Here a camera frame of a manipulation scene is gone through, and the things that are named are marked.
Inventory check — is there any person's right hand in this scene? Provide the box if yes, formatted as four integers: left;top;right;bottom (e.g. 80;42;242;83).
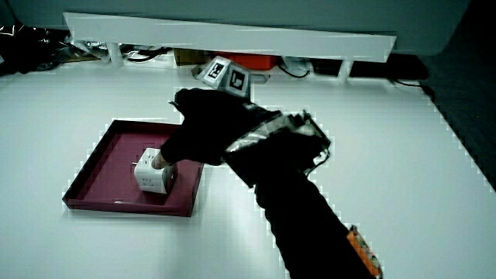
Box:
150;56;281;171

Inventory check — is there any white cube socket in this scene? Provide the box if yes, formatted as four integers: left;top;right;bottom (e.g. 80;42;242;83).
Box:
133;146;179;195

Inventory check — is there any person's right forearm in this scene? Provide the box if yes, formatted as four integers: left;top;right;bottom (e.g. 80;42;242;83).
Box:
222;110;379;279

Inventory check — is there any brown cardboard box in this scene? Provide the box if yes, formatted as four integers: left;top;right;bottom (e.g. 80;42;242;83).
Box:
173;48;213;67

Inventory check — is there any orange box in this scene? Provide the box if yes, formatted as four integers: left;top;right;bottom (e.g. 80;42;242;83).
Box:
215;52;280;72

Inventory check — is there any white raised shelf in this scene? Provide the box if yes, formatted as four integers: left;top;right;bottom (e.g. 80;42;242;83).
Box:
63;11;398;82

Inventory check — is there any maroon square tray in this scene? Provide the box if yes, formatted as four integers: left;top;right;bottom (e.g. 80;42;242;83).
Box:
61;119;205;218

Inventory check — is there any black plastic bag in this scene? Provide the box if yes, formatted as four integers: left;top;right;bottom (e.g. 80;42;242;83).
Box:
0;23;78;77

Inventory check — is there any orange patterned sleeve band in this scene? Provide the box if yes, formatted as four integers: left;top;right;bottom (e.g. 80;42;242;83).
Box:
346;225;384;279

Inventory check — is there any black cable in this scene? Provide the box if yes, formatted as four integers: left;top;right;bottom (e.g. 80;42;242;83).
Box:
276;64;312;80
120;45;172;64
388;77;436;100

